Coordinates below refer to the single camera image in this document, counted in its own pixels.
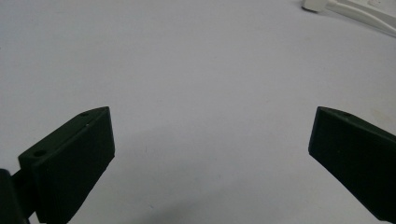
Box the white cable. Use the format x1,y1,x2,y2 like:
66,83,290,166
323,2,396,38

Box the white plug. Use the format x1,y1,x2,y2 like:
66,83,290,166
301,0,330,13

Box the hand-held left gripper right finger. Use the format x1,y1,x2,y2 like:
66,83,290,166
307,105,396,224

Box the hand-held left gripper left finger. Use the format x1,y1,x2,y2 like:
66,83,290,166
17,105,116,224

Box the white power strip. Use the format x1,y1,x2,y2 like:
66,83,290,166
337,0,396,29

